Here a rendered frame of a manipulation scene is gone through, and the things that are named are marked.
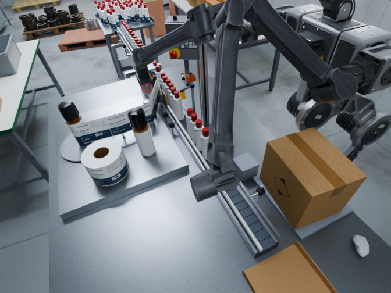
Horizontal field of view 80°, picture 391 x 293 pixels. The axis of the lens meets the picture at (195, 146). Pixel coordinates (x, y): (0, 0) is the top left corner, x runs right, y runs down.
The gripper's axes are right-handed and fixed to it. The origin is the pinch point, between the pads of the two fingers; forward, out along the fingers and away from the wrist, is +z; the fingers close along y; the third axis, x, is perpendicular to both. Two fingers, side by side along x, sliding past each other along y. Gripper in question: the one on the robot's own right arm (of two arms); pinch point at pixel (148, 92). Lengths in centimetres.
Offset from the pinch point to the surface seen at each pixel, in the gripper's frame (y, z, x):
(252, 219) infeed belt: 73, 30, 20
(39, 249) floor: -12, 118, -116
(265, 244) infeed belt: 84, 30, 19
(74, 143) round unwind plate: -16, 29, -49
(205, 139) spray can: 32.7, 14.8, 17.4
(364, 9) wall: -85, 30, 271
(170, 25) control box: -7.1, -26.9, 19.3
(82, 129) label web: -8.7, 16.4, -39.8
